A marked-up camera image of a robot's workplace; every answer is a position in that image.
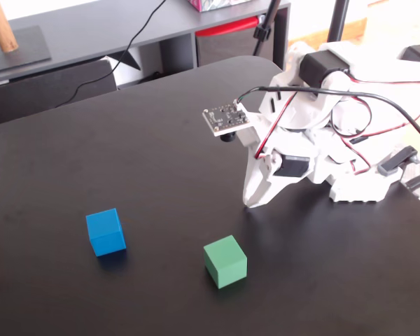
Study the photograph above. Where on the white fixed gripper jaw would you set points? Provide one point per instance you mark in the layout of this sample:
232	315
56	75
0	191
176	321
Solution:
273	192

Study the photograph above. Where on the white gripper body with motor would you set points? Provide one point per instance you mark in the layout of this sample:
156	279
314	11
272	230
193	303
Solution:
291	167

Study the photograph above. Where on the white moving gripper jaw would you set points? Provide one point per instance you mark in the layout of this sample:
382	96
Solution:
255	178

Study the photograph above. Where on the green cube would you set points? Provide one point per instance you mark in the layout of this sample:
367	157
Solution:
227	262

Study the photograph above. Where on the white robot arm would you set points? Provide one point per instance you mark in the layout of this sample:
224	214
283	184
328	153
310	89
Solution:
371	63

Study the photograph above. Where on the blue cube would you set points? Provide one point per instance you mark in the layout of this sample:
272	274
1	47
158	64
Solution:
106	232

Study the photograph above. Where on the grey black table clamp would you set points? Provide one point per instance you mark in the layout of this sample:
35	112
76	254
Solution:
395	162

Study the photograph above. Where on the small dark storage box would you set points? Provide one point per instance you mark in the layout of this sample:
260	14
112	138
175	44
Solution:
227	49

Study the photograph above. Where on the slanted black stand leg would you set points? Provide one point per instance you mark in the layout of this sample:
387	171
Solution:
266	24

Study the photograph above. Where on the red flat item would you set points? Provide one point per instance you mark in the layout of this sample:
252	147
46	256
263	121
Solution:
231	27

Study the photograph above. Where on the black vertical pole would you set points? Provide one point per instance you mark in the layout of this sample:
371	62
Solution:
339	19

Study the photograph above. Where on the patterned tissue box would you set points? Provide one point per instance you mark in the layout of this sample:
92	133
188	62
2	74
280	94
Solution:
213	4

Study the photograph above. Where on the white black printed sheet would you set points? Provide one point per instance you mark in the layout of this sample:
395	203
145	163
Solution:
129	70

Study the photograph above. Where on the grey shelf unit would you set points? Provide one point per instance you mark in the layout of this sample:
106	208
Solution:
91	24

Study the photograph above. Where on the wide dark storage box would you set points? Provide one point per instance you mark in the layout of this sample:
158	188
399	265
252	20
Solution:
38	92

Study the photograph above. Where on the wooden pole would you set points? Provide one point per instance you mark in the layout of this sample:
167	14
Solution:
1	28

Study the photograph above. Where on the bare circuit board camera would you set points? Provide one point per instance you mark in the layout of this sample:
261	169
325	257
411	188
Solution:
225	119

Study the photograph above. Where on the dark grey flat base plate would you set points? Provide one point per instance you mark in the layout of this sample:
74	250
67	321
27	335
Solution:
21	57

